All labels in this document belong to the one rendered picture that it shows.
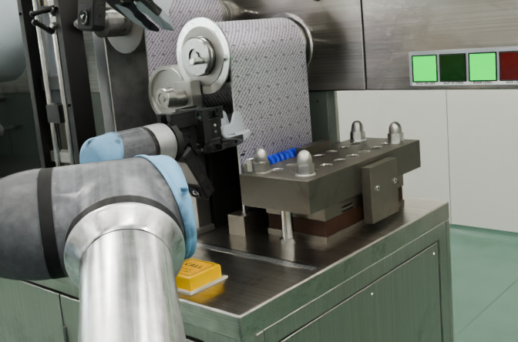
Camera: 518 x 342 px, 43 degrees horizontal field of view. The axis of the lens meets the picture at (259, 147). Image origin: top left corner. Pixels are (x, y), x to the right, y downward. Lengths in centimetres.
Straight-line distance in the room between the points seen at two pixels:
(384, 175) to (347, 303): 27
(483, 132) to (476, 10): 261
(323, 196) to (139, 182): 56
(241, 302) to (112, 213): 41
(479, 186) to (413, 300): 266
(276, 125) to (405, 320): 46
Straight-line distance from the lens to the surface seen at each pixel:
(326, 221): 121
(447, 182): 408
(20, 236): 68
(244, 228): 129
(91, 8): 111
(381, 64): 144
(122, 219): 63
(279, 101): 137
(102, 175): 69
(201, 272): 107
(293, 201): 116
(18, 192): 69
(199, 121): 118
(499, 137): 390
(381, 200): 130
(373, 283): 124
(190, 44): 129
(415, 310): 140
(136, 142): 108
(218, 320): 99
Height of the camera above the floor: 129
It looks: 10 degrees down
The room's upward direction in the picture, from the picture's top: 5 degrees counter-clockwise
